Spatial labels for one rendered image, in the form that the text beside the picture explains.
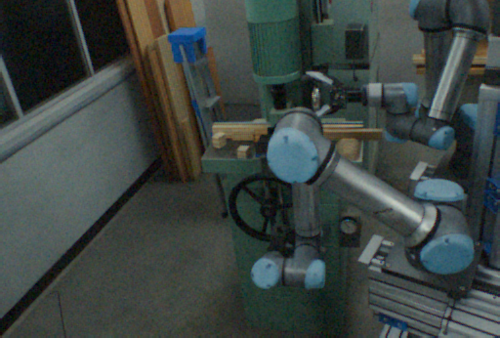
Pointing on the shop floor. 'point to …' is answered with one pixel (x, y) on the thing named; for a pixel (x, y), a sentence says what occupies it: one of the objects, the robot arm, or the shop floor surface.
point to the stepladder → (184, 44)
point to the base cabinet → (303, 302)
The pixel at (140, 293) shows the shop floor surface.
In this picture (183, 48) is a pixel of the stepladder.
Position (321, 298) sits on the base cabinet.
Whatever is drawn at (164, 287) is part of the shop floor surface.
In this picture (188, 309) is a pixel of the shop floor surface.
